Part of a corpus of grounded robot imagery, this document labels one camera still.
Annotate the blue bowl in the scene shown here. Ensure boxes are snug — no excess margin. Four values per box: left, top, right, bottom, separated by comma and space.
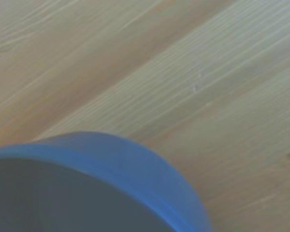
0, 130, 214, 232

